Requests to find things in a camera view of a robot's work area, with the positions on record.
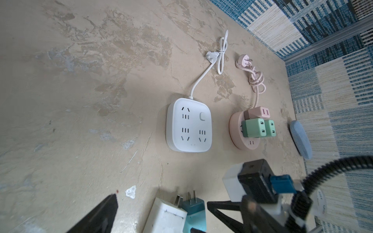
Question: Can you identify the blue grey glasses case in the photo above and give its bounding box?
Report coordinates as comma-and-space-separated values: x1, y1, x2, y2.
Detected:
289, 120, 313, 160

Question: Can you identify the green charger plug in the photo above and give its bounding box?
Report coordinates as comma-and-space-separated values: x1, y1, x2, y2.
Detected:
241, 118, 266, 137
264, 119, 276, 137

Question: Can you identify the white square power strip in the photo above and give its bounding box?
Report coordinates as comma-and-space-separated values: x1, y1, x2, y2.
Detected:
166, 30, 228, 153

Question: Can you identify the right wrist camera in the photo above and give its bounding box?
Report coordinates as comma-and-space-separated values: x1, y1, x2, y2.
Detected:
222, 159, 297, 204

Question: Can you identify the pink charger plug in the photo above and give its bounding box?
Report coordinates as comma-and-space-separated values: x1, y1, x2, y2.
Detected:
244, 106, 271, 120

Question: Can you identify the white charger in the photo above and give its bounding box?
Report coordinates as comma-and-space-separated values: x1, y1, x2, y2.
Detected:
143, 195, 187, 233

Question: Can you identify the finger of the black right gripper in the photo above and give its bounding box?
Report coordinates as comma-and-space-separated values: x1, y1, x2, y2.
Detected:
207, 201, 244, 233

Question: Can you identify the pink round power strip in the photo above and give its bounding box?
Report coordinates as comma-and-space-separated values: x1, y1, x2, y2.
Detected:
229, 54, 270, 150

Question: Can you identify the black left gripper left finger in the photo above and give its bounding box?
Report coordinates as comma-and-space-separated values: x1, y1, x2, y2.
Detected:
67, 194, 118, 233

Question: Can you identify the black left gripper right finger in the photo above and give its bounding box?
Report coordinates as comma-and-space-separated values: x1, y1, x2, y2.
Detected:
240, 196, 290, 233

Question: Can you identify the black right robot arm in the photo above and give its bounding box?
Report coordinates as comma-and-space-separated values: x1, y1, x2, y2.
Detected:
207, 155, 373, 233

